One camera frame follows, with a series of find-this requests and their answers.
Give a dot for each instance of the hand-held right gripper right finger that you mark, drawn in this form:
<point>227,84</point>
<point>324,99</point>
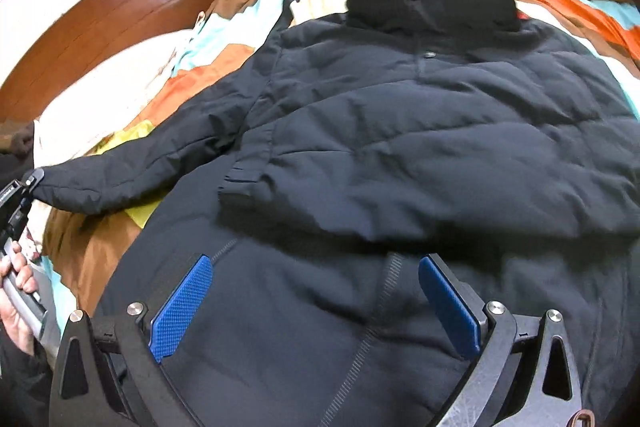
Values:
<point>450,307</point>

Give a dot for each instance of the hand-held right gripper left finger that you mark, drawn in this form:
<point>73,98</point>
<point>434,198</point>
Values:
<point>182,307</point>

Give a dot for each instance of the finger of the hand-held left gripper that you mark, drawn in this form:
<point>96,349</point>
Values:
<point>34,179</point>

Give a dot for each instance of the black puffer jacket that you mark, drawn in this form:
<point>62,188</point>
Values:
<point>400,132</point>

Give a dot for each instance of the person's left forearm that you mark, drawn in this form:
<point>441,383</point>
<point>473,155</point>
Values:
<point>25,387</point>

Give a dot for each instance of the person's left hand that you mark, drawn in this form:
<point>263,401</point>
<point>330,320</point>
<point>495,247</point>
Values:
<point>15,322</point>

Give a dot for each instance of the white pillow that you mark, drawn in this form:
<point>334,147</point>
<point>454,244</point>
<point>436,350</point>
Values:
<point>100,97</point>

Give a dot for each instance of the colourful patchwork blanket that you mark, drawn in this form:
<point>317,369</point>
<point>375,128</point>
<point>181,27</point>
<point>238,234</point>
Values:
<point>200,82</point>

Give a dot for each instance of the wooden headboard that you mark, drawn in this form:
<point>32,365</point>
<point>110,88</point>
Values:
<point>125,7</point>

